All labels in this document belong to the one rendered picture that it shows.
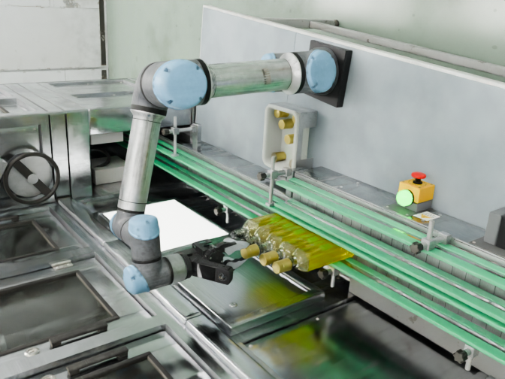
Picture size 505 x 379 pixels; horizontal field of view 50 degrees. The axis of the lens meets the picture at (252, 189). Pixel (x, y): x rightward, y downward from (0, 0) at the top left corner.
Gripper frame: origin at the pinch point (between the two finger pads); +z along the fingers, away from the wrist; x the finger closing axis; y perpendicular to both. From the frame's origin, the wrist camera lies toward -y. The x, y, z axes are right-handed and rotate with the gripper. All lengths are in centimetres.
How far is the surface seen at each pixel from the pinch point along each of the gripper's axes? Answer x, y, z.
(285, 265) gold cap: -1.0, -13.1, 3.7
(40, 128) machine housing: -15, 102, -25
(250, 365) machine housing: 12.3, -28.1, -18.4
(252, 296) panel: 12.5, -3.9, 0.1
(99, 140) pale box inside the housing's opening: -4, 111, 2
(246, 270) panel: 12.8, 9.9, 8.1
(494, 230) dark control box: -20, -52, 34
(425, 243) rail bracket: -17, -43, 20
